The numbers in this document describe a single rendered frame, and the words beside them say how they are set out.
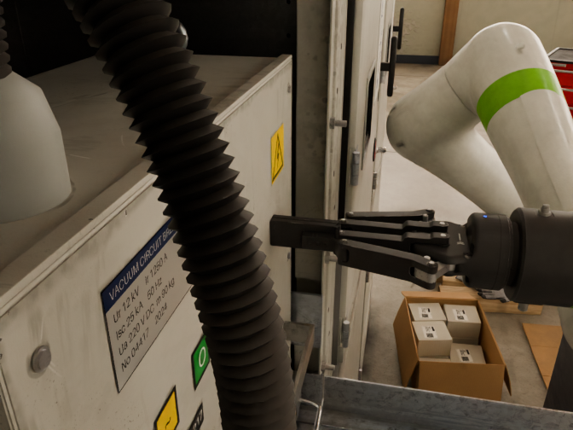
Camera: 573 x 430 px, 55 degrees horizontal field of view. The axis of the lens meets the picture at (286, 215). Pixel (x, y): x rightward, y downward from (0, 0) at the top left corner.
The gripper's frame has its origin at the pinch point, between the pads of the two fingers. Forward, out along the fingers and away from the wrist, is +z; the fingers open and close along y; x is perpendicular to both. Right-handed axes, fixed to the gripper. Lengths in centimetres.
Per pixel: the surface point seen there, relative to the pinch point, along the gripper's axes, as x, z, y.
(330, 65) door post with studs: 14.8, -0.3, 13.9
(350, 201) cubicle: -7.5, -2.5, 25.4
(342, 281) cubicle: -21.7, -2.0, 25.3
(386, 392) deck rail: -32.6, -10.5, 13.5
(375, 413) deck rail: -37.2, -9.2, 13.5
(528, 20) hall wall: -62, -166, 785
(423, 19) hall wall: -63, -27, 786
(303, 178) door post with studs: -0.5, 3.1, 16.1
